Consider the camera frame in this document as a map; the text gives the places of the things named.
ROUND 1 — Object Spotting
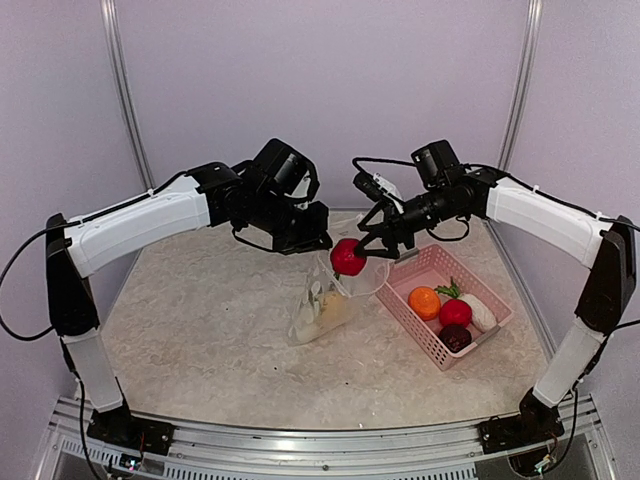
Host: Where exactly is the pink perforated plastic basket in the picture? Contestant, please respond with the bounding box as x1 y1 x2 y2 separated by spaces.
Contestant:
377 244 513 371

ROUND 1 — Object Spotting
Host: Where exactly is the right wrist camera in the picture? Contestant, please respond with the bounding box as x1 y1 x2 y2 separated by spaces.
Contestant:
353 172 404 213

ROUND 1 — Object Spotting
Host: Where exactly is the right aluminium frame post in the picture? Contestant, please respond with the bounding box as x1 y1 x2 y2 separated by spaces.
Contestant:
498 0 544 170

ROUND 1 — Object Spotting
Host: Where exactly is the clear dotted zip bag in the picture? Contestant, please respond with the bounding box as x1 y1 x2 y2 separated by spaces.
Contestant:
287 251 390 346

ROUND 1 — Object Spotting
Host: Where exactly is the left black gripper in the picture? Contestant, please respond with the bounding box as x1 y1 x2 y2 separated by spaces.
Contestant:
251 189 334 255

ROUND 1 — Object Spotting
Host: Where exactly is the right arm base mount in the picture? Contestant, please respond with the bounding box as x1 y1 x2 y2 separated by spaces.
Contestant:
477 389 565 454

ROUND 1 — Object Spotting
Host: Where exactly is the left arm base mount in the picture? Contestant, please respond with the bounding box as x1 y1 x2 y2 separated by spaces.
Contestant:
87 400 175 456

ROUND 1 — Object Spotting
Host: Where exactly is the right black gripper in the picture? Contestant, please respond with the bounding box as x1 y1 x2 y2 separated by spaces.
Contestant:
353 183 465 258

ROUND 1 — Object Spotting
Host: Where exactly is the white radish with leaves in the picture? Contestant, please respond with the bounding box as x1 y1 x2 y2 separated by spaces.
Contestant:
288 291 329 345

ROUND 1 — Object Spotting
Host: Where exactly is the aluminium frame post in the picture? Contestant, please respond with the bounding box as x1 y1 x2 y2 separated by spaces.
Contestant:
498 0 544 170
100 0 156 189

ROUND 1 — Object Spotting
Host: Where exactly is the orange fruit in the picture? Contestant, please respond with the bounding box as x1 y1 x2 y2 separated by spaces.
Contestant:
407 286 441 322

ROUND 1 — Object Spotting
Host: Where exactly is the left aluminium frame post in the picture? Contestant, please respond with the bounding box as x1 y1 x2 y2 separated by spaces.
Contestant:
100 0 156 189

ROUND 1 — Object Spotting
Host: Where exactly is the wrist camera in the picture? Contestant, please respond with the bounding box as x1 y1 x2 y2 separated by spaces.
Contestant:
353 172 404 213
289 172 311 210

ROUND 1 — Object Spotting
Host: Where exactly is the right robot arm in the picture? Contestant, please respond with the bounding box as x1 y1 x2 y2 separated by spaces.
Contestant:
352 140 639 444

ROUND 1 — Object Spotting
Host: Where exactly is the front aluminium rail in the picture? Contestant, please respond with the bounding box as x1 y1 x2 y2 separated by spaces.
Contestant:
49 394 601 480

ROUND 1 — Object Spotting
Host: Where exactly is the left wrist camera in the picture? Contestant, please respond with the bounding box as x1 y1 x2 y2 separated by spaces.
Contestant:
289 172 311 210

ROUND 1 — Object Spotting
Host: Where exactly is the red apple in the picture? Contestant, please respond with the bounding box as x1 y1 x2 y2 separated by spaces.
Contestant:
329 238 367 277

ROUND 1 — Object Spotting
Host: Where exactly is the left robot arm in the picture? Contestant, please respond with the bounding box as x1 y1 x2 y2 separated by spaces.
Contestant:
28 138 333 445

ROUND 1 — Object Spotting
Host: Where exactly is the dark purple fruit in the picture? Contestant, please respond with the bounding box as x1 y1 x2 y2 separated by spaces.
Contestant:
438 324 473 353

